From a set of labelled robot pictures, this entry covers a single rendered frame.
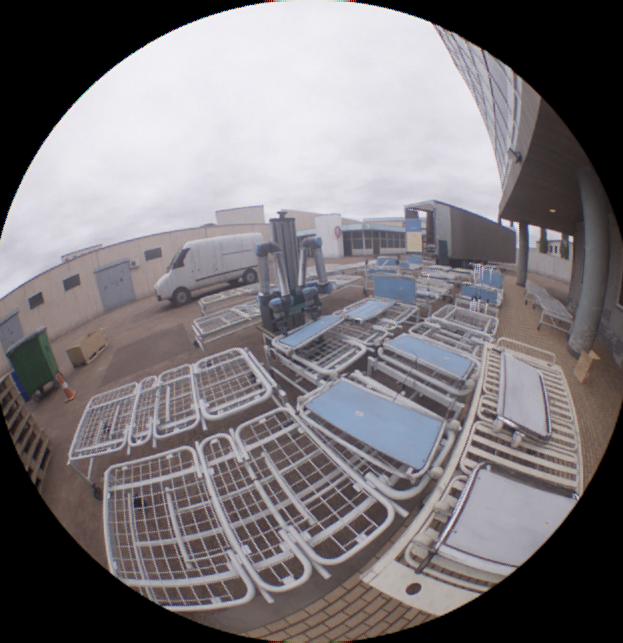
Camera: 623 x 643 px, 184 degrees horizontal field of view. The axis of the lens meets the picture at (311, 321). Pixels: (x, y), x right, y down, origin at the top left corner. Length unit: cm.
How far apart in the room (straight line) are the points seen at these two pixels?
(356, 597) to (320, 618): 23
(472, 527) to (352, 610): 84
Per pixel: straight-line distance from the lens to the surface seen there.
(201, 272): 843
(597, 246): 458
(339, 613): 144
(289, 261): 249
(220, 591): 156
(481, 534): 85
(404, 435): 101
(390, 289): 311
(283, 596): 144
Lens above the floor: 137
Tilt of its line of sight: 22 degrees down
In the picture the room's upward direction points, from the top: 6 degrees counter-clockwise
